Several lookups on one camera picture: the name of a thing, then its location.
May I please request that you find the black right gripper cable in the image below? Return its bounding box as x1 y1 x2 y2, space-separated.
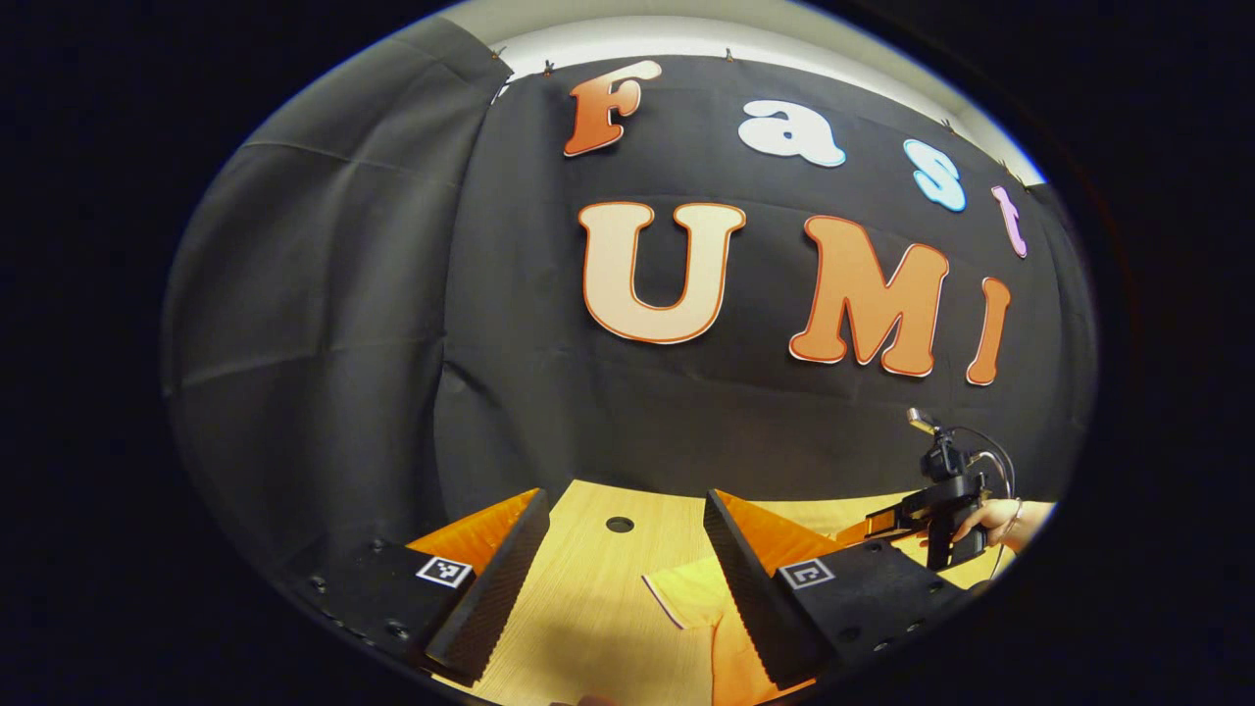
953 425 1018 581

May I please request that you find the black backdrop cloth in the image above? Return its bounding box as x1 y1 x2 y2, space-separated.
162 20 1097 580

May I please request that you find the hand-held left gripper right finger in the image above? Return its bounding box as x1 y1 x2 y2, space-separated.
704 488 991 692

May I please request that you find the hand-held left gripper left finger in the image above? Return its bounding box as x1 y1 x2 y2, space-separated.
294 487 552 687

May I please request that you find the orange T-shirt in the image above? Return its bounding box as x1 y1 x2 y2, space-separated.
642 551 820 706

